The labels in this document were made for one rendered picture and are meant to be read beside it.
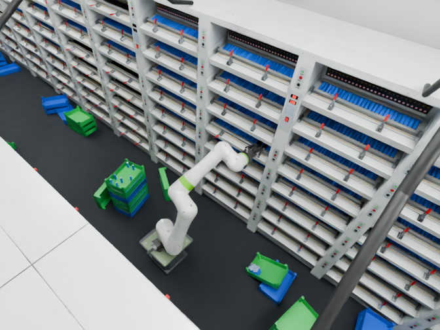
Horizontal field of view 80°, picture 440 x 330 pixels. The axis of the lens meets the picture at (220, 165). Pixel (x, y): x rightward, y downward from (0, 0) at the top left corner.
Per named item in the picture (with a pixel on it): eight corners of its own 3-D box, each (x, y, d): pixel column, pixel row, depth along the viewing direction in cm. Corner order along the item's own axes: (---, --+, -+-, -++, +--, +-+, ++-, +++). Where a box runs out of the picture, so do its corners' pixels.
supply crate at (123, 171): (124, 193, 233) (123, 188, 227) (106, 184, 237) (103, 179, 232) (145, 171, 252) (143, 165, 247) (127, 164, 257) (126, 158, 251)
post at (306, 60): (254, 232, 262) (317, 55, 133) (246, 227, 266) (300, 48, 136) (264, 219, 274) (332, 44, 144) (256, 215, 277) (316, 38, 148)
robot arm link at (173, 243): (167, 261, 192) (186, 213, 161) (158, 243, 201) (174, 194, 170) (183, 255, 199) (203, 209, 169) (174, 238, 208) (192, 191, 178)
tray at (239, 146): (266, 165, 202) (266, 160, 194) (205, 130, 225) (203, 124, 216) (279, 147, 208) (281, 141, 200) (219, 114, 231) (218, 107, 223)
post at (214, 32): (200, 195, 288) (210, 16, 159) (194, 190, 292) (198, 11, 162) (212, 184, 300) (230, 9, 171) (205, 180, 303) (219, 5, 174)
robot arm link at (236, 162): (232, 177, 174) (241, 168, 166) (220, 164, 176) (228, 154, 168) (243, 169, 184) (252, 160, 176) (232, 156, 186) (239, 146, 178)
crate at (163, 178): (165, 201, 279) (173, 199, 281) (164, 189, 264) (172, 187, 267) (160, 180, 298) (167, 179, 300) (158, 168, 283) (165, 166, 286)
